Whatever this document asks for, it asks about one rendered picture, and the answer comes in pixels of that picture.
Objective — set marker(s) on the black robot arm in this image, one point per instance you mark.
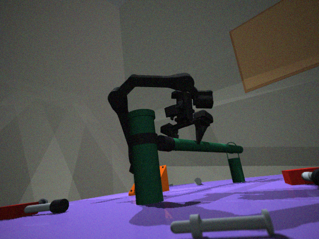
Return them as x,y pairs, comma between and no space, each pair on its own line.
181,83

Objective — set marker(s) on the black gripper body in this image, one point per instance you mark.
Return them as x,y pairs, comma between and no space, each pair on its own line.
184,121

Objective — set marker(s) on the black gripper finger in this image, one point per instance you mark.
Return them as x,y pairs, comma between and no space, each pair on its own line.
171,134
200,128

